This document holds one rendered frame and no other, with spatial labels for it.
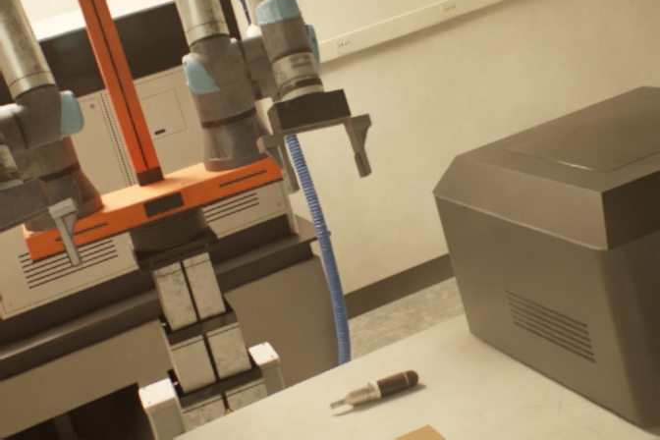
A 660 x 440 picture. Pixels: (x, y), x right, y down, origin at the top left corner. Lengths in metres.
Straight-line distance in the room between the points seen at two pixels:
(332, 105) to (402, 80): 2.61
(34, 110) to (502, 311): 0.86
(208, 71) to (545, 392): 0.83
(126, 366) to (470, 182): 1.59
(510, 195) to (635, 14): 3.49
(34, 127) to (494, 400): 0.90
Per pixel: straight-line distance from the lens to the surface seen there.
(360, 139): 2.07
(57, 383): 3.20
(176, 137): 3.20
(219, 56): 2.17
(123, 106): 2.45
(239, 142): 2.38
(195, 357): 2.46
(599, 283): 1.56
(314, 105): 2.06
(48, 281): 3.20
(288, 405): 1.93
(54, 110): 2.15
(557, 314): 1.69
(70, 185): 2.36
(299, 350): 3.35
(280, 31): 2.08
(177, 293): 2.43
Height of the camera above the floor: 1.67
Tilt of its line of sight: 14 degrees down
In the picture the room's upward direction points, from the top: 16 degrees counter-clockwise
